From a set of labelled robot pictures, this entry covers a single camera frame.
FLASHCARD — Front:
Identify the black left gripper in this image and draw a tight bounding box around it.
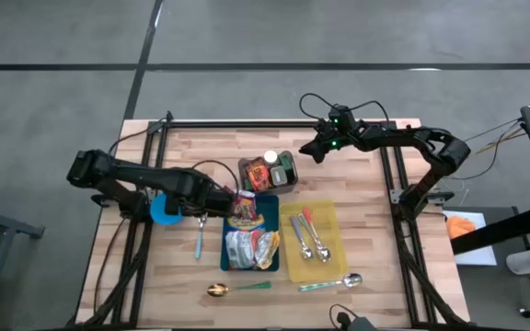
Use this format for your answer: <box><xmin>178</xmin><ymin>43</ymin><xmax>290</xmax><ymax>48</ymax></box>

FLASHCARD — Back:
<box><xmin>168</xmin><ymin>170</ymin><xmax>241</xmax><ymax>220</ymax></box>

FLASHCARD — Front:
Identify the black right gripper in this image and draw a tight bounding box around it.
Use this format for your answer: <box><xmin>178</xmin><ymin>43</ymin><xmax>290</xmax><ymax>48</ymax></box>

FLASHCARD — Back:
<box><xmin>298</xmin><ymin>117</ymin><xmax>361</xmax><ymax>166</ymax></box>

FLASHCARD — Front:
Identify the red ramen noodle pack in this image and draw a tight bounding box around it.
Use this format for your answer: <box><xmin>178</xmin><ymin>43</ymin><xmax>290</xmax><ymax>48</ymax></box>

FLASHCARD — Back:
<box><xmin>232</xmin><ymin>188</ymin><xmax>258</xmax><ymax>221</ymax></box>

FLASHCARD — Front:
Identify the yellow blue ramen pack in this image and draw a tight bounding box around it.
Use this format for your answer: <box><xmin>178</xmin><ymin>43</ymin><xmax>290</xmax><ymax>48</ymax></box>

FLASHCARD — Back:
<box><xmin>225</xmin><ymin>213</ymin><xmax>266</xmax><ymax>233</ymax></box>

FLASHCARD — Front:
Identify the dark grey translucent bin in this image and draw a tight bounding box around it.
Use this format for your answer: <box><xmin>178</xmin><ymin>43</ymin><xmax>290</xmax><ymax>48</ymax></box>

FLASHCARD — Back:
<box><xmin>237</xmin><ymin>150</ymin><xmax>300</xmax><ymax>197</ymax></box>

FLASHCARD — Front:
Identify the red spice tin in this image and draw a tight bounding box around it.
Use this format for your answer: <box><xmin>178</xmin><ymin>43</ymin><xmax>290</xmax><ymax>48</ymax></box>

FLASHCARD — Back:
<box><xmin>245</xmin><ymin>157</ymin><xmax>271</xmax><ymax>192</ymax></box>

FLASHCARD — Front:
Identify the white red ramen pack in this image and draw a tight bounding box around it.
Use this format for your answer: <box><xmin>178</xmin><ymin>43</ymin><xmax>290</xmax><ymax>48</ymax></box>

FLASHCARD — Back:
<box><xmin>225</xmin><ymin>229</ymin><xmax>259</xmax><ymax>270</ymax></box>

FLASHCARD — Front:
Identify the yellow ramen noodle pack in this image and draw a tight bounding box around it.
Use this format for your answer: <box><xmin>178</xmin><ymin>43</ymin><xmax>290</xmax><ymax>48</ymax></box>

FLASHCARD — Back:
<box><xmin>254</xmin><ymin>230</ymin><xmax>283</xmax><ymax>271</ymax></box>

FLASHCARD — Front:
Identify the gold spoon green handle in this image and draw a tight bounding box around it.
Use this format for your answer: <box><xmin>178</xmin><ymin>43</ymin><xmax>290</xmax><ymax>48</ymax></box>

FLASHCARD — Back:
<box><xmin>206</xmin><ymin>280</ymin><xmax>272</xmax><ymax>298</ymax></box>

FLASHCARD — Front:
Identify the spoon lavender handle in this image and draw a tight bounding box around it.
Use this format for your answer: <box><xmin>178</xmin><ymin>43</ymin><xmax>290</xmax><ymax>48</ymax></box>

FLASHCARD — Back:
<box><xmin>289</xmin><ymin>214</ymin><xmax>315</xmax><ymax>261</ymax></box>

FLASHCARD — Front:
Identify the yellow translucent plastic bin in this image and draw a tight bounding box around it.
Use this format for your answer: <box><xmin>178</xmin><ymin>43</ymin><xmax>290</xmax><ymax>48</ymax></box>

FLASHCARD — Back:
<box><xmin>278</xmin><ymin>198</ymin><xmax>351</xmax><ymax>284</ymax></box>

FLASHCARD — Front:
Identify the spoon orange handle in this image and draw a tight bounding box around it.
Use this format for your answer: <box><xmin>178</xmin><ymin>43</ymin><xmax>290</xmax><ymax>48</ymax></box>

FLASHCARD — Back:
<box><xmin>301</xmin><ymin>206</ymin><xmax>332</xmax><ymax>264</ymax></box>

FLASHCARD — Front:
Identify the teal blue plastic bin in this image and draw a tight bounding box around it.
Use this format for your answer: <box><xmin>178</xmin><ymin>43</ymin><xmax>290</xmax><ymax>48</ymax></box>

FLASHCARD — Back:
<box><xmin>220</xmin><ymin>193</ymin><xmax>281</xmax><ymax>272</ymax></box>

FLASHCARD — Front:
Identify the blue round bowl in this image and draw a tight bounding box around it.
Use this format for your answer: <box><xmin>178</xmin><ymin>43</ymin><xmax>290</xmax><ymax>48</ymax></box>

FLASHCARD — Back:
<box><xmin>149</xmin><ymin>191</ymin><xmax>184</xmax><ymax>226</ymax></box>

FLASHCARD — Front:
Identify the orange object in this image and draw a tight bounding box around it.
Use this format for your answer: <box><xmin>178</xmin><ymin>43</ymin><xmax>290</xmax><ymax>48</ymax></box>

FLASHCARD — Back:
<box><xmin>445</xmin><ymin>214</ymin><xmax>477</xmax><ymax>240</ymax></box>

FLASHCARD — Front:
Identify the grey box device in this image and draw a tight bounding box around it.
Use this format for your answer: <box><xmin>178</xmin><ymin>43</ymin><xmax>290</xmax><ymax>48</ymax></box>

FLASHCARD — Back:
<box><xmin>347</xmin><ymin>314</ymin><xmax>379</xmax><ymax>331</ymax></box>

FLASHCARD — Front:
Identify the white paper sheet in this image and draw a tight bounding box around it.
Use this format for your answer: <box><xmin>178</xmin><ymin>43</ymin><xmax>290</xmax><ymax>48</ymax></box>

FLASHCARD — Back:
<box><xmin>442</xmin><ymin>210</ymin><xmax>499</xmax><ymax>267</ymax></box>

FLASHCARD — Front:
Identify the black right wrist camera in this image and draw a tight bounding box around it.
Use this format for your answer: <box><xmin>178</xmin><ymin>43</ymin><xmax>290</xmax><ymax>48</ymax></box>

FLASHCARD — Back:
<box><xmin>328</xmin><ymin>104</ymin><xmax>356</xmax><ymax>124</ymax></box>

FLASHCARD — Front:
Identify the spoon light blue handle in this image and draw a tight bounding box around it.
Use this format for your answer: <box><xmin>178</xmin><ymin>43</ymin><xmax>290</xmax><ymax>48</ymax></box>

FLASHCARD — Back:
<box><xmin>193</xmin><ymin>215</ymin><xmax>208</xmax><ymax>260</ymax></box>

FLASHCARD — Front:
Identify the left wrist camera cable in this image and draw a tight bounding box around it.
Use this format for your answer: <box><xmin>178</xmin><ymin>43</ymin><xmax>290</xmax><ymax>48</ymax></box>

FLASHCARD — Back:
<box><xmin>191</xmin><ymin>158</ymin><xmax>241</xmax><ymax>197</ymax></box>

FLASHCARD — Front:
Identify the black aluminium table frame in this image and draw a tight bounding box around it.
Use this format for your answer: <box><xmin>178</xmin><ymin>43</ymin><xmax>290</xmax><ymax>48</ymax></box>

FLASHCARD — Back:
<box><xmin>66</xmin><ymin>109</ymin><xmax>468</xmax><ymax>330</ymax></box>

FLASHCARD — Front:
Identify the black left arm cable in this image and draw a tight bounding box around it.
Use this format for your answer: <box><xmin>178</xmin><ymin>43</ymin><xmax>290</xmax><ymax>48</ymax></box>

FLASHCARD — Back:
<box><xmin>108</xmin><ymin>120</ymin><xmax>165</xmax><ymax>160</ymax></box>

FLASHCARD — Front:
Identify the spoon striped green white handle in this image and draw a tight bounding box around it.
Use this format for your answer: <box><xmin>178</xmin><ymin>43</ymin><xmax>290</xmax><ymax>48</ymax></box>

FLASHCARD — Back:
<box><xmin>297</xmin><ymin>272</ymin><xmax>364</xmax><ymax>293</ymax></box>

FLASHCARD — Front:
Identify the thin brown cable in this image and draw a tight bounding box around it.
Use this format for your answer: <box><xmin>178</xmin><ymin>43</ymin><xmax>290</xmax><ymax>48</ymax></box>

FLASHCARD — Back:
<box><xmin>92</xmin><ymin>216</ymin><xmax>128</xmax><ymax>316</ymax></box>

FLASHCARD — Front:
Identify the black looped cable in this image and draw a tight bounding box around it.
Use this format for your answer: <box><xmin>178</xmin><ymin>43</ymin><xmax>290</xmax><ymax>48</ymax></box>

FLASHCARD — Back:
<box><xmin>328</xmin><ymin>302</ymin><xmax>361</xmax><ymax>330</ymax></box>

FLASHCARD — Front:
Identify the thin black floor cable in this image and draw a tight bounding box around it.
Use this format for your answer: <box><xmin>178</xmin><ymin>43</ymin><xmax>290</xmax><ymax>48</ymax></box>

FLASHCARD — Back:
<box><xmin>462</xmin><ymin>117</ymin><xmax>524</xmax><ymax>155</ymax></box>

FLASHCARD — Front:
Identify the thin yellow floor cable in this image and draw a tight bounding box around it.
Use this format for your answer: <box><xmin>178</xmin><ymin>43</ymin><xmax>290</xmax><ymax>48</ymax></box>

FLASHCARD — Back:
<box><xmin>467</xmin><ymin>128</ymin><xmax>526</xmax><ymax>162</ymax></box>

